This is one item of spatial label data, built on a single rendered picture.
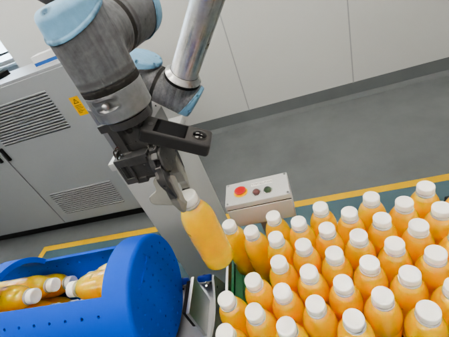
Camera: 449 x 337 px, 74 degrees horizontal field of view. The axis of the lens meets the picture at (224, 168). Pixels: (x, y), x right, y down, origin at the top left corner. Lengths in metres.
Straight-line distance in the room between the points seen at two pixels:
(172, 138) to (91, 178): 2.37
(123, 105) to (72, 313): 0.50
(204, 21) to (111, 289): 0.84
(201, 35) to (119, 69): 0.70
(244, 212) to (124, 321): 0.44
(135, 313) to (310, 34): 2.99
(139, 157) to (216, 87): 2.98
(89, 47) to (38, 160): 2.52
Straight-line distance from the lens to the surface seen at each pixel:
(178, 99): 1.25
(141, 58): 1.30
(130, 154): 0.52
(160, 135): 0.49
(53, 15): 0.45
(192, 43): 1.14
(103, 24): 0.45
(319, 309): 0.67
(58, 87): 2.44
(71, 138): 2.63
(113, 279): 0.74
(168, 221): 1.66
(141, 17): 0.53
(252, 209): 0.92
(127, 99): 0.46
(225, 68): 3.37
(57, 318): 0.83
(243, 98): 3.49
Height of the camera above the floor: 1.71
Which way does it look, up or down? 35 degrees down
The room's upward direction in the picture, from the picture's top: 22 degrees counter-clockwise
